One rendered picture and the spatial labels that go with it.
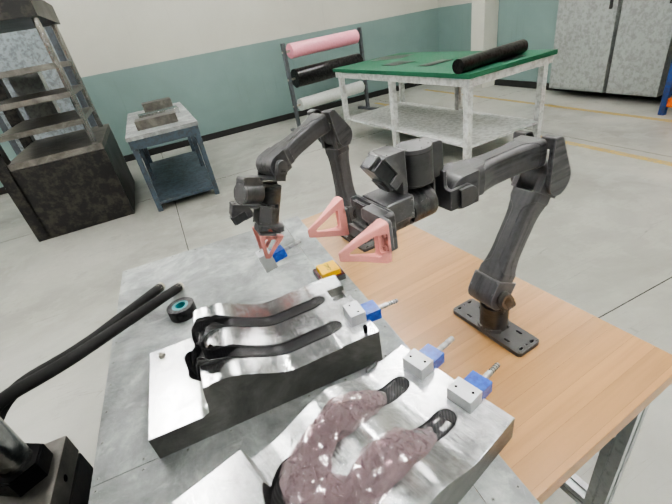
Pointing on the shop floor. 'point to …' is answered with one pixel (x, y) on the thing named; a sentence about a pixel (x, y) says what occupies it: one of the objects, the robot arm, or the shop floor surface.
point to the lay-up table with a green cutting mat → (407, 115)
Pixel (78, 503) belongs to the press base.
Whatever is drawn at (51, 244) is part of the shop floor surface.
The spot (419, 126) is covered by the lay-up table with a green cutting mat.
